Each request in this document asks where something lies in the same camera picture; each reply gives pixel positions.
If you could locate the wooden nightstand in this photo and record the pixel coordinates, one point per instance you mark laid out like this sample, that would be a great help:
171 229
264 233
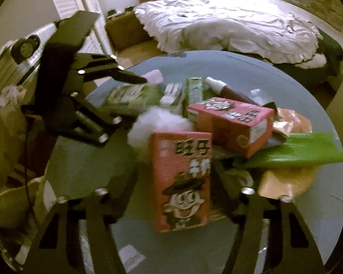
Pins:
125 30

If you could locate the dark spray bottle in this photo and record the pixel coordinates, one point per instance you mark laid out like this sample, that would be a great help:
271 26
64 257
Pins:
225 91

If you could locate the white ruffled duvet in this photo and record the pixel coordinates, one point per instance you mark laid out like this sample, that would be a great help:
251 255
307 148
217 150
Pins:
254 27

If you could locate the gold foil wrapper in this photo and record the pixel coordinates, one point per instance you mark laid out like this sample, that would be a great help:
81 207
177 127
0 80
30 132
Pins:
290 121

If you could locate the white fluffy pompom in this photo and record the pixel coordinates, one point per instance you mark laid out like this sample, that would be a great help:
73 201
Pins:
154 119

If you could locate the green plastic wrapper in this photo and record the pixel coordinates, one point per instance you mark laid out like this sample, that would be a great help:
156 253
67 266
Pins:
299 150

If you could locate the orange snack bag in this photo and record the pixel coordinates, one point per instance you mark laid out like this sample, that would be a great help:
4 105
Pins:
287 182

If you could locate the red milk carton front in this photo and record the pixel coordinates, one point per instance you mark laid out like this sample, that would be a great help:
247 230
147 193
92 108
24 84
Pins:
181 167

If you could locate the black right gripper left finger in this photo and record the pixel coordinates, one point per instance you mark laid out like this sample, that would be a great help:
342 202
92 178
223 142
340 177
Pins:
75 228

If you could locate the green doublemint gum box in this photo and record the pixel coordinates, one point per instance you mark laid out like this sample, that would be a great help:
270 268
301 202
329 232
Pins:
132 100

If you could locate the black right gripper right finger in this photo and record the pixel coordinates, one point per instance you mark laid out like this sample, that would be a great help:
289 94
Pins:
272 236

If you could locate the red milk carton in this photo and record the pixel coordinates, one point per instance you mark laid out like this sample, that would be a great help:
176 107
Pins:
181 167
240 128

